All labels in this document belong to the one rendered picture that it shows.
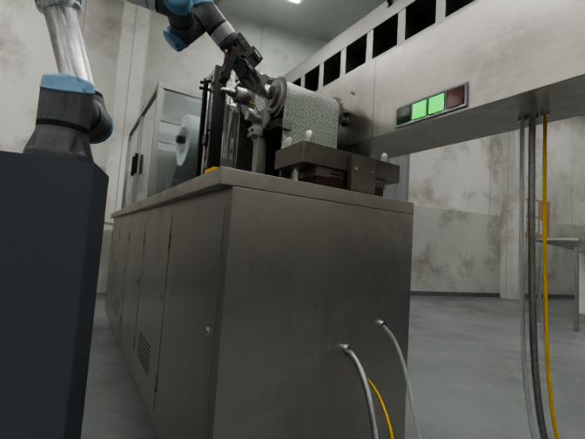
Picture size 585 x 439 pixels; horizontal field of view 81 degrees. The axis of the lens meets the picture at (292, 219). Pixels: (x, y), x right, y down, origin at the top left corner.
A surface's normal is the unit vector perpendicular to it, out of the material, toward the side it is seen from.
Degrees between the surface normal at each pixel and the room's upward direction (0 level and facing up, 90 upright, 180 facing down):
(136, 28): 90
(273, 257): 90
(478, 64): 90
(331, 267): 90
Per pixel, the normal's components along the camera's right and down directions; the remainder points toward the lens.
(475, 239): 0.33, -0.05
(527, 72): -0.84, -0.10
